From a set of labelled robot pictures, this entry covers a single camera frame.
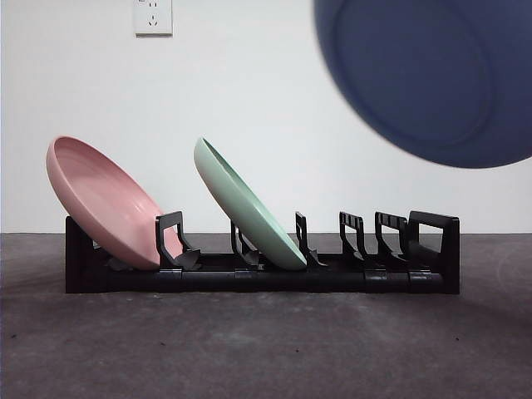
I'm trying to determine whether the pale green round plate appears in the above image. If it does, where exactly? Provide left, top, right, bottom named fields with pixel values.
left=192, top=136, right=308, bottom=269

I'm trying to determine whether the pink round plate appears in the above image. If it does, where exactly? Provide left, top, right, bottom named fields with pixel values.
left=45, top=134, right=186, bottom=271

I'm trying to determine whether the blue round plate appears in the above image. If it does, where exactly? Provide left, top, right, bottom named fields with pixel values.
left=312, top=0, right=532, bottom=170

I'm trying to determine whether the black plastic dish rack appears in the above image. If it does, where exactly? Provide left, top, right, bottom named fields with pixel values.
left=64, top=209, right=461, bottom=296

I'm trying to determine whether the white wall socket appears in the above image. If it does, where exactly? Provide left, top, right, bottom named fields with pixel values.
left=134, top=0, right=174, bottom=37

